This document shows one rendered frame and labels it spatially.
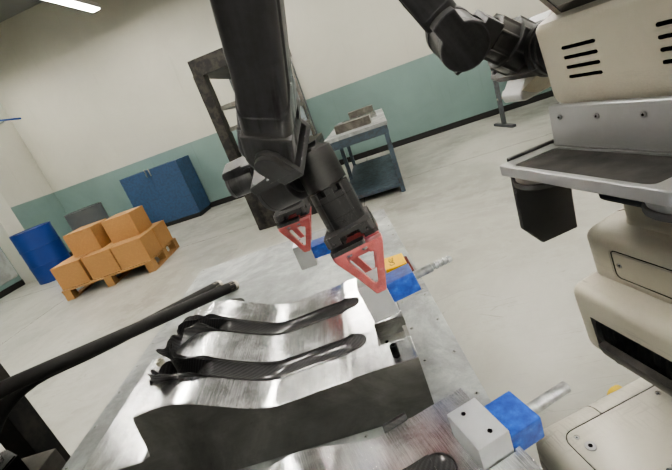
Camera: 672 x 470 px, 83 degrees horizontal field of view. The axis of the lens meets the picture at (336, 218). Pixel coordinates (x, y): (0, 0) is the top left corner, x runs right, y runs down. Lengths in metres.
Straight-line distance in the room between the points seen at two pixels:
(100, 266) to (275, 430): 4.94
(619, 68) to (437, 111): 6.47
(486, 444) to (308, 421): 0.24
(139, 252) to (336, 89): 4.10
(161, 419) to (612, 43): 0.72
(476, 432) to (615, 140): 0.39
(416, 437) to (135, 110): 7.94
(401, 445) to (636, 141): 0.44
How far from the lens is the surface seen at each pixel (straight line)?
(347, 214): 0.48
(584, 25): 0.61
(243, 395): 0.57
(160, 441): 0.62
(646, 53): 0.57
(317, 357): 0.59
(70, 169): 9.25
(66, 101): 8.95
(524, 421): 0.46
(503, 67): 0.73
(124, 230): 5.39
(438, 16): 0.65
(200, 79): 4.65
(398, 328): 0.60
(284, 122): 0.40
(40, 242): 7.58
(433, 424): 0.49
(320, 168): 0.47
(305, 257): 0.80
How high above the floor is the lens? 1.22
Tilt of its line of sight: 17 degrees down
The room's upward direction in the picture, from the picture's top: 20 degrees counter-clockwise
